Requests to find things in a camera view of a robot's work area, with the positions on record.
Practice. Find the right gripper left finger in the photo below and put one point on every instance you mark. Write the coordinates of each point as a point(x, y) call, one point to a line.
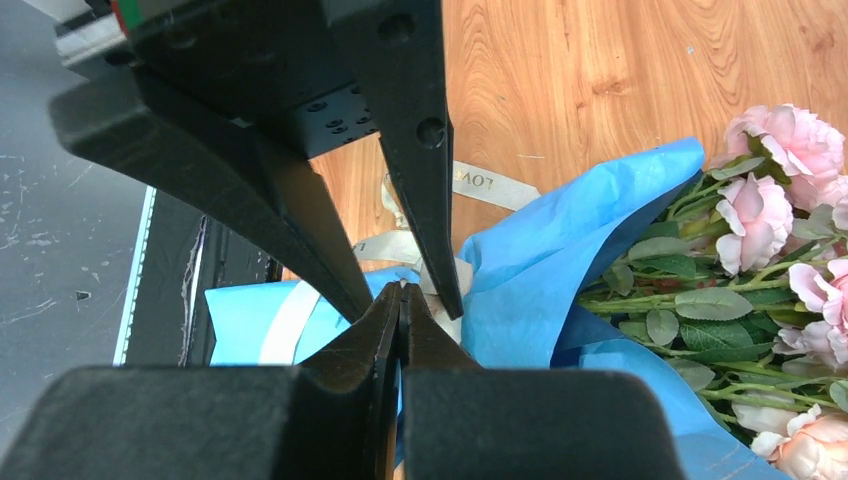
point(332, 416)

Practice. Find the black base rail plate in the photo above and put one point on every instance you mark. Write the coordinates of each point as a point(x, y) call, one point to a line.
point(180, 254)

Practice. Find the blue wrapping paper sheet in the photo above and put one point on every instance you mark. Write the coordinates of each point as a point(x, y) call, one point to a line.
point(527, 271)

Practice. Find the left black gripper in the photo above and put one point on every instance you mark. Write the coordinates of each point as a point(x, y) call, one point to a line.
point(272, 66)

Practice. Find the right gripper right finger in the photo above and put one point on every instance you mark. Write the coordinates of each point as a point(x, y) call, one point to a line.
point(463, 421)

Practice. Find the pink fake flower stem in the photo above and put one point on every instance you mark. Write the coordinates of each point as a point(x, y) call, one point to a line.
point(803, 147)

